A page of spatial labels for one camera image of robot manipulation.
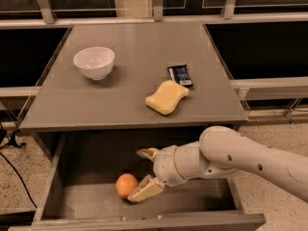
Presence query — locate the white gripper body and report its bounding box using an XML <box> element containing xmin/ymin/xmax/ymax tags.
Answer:
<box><xmin>153</xmin><ymin>145</ymin><xmax>186</xmax><ymax>187</ymax></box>

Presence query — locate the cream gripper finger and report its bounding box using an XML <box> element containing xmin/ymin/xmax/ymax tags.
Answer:
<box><xmin>128</xmin><ymin>175</ymin><xmax>165</xmax><ymax>203</ymax></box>
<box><xmin>137</xmin><ymin>147</ymin><xmax>159</xmax><ymax>161</ymax></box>

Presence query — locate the orange fruit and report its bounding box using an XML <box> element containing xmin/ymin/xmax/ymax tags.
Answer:
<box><xmin>115</xmin><ymin>173</ymin><xmax>139</xmax><ymax>200</ymax></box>

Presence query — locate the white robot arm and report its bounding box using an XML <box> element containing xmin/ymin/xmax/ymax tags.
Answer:
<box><xmin>128</xmin><ymin>126</ymin><xmax>308</xmax><ymax>202</ymax></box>

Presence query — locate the open grey top drawer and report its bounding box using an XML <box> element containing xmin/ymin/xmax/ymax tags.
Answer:
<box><xmin>10</xmin><ymin>128</ymin><xmax>266</xmax><ymax>231</ymax></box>

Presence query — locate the grey cabinet counter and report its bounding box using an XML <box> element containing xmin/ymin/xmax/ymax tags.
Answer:
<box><xmin>20</xmin><ymin>22</ymin><xmax>247</xmax><ymax>132</ymax></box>

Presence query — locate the yellow sponge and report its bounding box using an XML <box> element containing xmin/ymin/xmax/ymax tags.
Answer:
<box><xmin>145</xmin><ymin>80</ymin><xmax>190</xmax><ymax>116</ymax></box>

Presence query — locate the dark blue snack bar wrapper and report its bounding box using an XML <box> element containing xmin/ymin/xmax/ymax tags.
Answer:
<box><xmin>167</xmin><ymin>64</ymin><xmax>193</xmax><ymax>88</ymax></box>

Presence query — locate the white ceramic bowl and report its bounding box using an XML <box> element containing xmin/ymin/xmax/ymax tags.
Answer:
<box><xmin>73</xmin><ymin>46</ymin><xmax>116</xmax><ymax>80</ymax></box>

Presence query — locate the black cable on floor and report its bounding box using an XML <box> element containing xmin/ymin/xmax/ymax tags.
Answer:
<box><xmin>0</xmin><ymin>122</ymin><xmax>39</xmax><ymax>209</ymax></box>

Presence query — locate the metal window railing frame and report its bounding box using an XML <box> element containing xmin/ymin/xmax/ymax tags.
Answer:
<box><xmin>0</xmin><ymin>0</ymin><xmax>308</xmax><ymax>125</ymax></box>

